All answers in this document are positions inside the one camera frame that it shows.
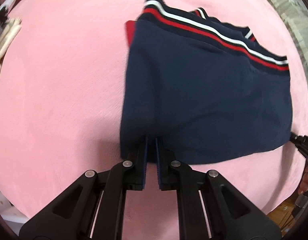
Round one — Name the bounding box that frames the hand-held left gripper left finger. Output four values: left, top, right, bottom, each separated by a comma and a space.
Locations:
19, 135, 148, 240

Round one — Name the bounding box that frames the white cartoon printed sheet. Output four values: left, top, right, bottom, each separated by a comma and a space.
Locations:
0, 185, 29, 227

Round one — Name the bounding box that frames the pink fleece bed blanket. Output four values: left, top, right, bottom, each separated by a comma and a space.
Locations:
0, 0, 308, 220

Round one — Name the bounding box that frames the navy and red baseball jacket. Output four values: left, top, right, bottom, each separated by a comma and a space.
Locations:
120, 0, 293, 165

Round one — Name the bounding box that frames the stack of folded clothes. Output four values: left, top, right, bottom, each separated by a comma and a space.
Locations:
0, 4, 22, 98

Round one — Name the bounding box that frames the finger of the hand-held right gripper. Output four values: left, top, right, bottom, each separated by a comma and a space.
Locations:
289, 133, 308, 166

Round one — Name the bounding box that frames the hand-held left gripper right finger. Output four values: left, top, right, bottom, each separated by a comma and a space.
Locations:
155, 137, 282, 240

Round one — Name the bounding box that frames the lace-covered sofa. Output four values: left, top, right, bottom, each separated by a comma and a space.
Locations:
251, 0, 308, 110

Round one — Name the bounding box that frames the person's right hand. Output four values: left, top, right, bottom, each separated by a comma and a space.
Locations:
297, 166, 308, 195

